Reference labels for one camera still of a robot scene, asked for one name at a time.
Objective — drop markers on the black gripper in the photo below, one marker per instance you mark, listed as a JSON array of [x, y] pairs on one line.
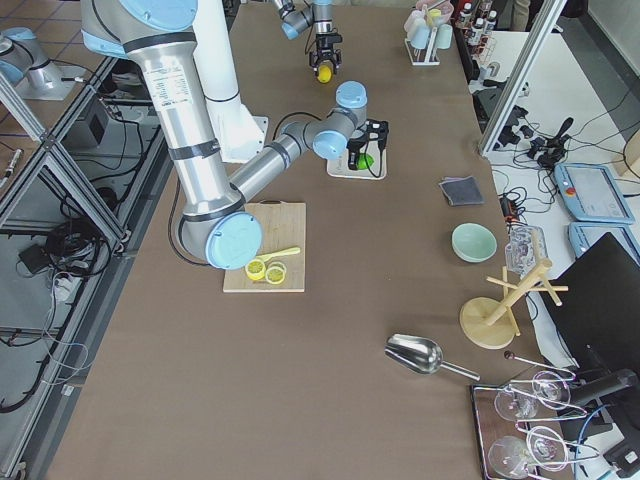
[[354, 148], [326, 42]]

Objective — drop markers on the green lime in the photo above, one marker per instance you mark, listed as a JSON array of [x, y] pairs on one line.
[[365, 161]]

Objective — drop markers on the yellow lemon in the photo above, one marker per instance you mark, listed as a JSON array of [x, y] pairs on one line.
[[324, 74]]

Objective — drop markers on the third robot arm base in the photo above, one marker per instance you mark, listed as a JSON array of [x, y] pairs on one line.
[[28, 68]]

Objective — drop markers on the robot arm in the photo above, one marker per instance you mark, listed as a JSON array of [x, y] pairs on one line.
[[215, 227], [318, 19]]

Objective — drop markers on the white rabbit tray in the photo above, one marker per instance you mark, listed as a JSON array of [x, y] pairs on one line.
[[378, 171]]

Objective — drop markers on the glass rack tray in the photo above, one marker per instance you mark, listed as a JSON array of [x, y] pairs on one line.
[[489, 427]]

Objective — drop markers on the pink plastic cup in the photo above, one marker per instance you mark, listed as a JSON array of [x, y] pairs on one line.
[[409, 24]]

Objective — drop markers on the light blue plastic cup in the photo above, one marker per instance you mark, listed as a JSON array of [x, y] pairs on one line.
[[419, 36]]

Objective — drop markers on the wooden cutting board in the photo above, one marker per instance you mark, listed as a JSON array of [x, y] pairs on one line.
[[284, 226]]

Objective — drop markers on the grey folded cloth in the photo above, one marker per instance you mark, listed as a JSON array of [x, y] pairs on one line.
[[461, 191]]

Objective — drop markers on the pale green plastic cup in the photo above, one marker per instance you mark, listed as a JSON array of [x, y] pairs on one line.
[[444, 37]]

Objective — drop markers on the yellow plastic knife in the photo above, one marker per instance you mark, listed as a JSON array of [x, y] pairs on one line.
[[278, 254]]

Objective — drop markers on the lemon slice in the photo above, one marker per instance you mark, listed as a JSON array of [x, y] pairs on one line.
[[275, 273], [255, 269]]

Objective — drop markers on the mint green bowl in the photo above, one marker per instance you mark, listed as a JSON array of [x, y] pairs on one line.
[[473, 242]]

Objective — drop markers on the clear glass mug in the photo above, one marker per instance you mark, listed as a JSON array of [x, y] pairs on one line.
[[525, 247]]

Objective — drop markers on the metal scoop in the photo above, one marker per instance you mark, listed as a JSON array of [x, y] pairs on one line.
[[422, 355]]

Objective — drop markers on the wooden mug tree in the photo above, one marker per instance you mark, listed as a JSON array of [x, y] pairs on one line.
[[491, 323]]

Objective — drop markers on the blue teach pendant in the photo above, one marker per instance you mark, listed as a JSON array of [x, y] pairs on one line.
[[590, 193], [582, 235]]

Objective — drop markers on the black laptop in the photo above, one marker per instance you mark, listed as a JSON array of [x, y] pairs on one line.
[[599, 315]]

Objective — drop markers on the wine glass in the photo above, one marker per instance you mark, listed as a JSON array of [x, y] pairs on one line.
[[547, 448], [509, 457], [516, 401], [551, 390]]

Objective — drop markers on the white wire cup rack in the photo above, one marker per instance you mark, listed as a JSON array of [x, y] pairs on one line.
[[423, 57]]

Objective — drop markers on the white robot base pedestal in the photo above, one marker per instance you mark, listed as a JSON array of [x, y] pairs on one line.
[[240, 134]]

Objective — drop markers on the aluminium frame post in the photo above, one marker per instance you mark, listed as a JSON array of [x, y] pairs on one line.
[[541, 29]]

